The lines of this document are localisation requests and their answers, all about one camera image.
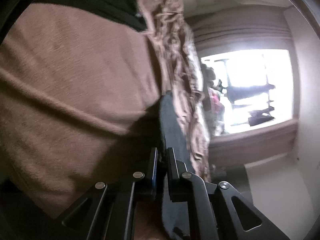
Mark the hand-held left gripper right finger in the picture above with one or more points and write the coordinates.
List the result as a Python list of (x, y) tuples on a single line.
[(172, 170)]

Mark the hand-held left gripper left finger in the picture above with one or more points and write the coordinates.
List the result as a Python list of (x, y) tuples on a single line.
[(153, 175)]

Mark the black bear print T-shirt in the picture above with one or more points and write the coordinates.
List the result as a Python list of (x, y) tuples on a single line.
[(172, 130)]

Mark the pink curtain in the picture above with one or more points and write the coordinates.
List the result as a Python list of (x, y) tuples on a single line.
[(237, 30), (250, 145)]

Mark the pink plush toy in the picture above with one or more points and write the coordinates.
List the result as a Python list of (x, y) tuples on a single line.
[(216, 100)]

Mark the black and white plush toy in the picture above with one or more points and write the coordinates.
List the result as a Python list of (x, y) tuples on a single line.
[(208, 76)]

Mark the short dark hanging garment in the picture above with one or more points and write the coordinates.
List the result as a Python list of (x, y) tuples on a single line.
[(260, 118)]

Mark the long dark hanging garment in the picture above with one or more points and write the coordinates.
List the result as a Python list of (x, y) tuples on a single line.
[(250, 92)]

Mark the brown blanket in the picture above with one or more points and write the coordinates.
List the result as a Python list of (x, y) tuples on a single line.
[(75, 80)]

